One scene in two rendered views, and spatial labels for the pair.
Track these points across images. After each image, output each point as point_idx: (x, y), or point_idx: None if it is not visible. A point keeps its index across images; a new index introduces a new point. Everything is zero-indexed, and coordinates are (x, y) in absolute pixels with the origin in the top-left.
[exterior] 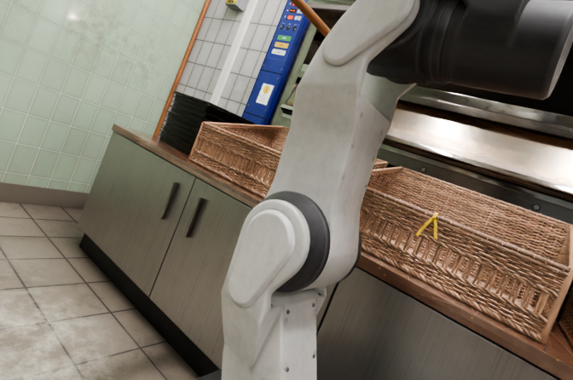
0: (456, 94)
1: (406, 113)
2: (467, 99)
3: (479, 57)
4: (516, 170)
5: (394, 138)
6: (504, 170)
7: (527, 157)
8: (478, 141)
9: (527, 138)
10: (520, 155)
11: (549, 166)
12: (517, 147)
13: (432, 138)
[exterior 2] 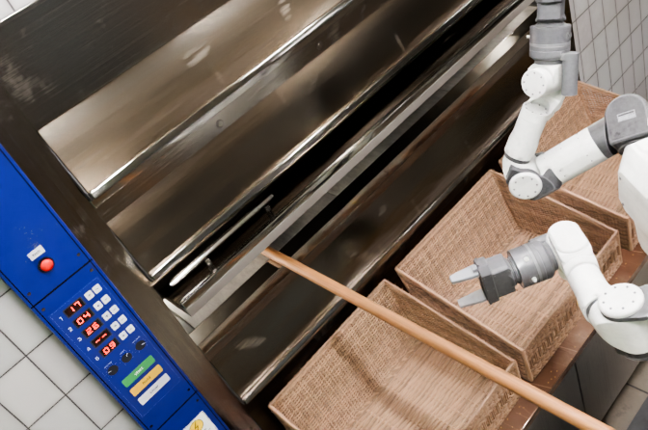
0: (376, 176)
1: (350, 232)
2: (386, 171)
3: None
4: (449, 176)
5: (380, 262)
6: (451, 187)
7: (443, 160)
8: (414, 186)
9: (428, 147)
10: (440, 164)
11: (456, 151)
12: (432, 161)
13: (391, 223)
